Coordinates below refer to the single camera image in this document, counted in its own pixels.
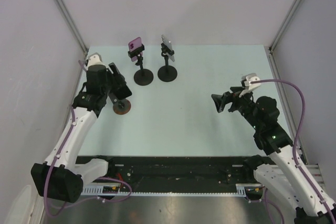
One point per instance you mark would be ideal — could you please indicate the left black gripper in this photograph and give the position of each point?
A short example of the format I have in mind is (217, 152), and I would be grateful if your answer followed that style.
(119, 83)

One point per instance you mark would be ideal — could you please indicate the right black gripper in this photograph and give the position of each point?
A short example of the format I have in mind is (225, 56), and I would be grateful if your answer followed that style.
(235, 98)

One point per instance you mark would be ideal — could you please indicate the black stand holding purple phone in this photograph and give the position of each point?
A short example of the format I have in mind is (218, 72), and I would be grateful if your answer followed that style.
(143, 76)

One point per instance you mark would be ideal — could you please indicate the rusty base phone stand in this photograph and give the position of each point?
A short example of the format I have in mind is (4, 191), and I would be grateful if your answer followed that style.
(120, 107)

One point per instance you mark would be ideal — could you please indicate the purple phone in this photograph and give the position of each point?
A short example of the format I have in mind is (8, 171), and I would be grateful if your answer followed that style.
(135, 48)

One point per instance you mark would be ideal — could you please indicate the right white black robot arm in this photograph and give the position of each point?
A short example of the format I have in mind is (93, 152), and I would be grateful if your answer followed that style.
(296, 186)

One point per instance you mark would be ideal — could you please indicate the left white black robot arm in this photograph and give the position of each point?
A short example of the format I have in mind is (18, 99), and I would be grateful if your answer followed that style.
(57, 177)

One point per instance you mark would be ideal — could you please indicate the black stand holding white phone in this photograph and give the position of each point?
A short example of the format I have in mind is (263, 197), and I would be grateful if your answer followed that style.
(167, 73)

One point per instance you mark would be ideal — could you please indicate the white silver phone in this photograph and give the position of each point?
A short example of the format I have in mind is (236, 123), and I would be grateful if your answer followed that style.
(167, 49)

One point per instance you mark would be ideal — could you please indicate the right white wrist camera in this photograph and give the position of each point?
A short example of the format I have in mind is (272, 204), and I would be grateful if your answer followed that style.
(249, 83)

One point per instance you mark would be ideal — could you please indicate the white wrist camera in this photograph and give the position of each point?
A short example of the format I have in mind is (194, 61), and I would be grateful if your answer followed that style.
(249, 83)
(94, 59)

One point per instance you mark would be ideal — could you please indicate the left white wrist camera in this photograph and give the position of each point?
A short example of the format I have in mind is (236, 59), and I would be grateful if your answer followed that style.
(94, 59)

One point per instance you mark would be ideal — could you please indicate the white slotted cable duct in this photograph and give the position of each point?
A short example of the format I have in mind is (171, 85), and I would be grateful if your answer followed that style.
(238, 190)

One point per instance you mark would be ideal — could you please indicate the left aluminium frame post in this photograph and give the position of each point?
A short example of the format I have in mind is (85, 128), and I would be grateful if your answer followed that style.
(65, 13)

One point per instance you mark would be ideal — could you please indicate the aluminium frame post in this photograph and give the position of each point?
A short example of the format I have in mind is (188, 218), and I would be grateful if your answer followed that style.
(285, 24)
(65, 13)

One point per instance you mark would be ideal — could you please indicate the right aluminium frame post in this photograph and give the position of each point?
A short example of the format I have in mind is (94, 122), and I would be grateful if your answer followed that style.
(285, 24)

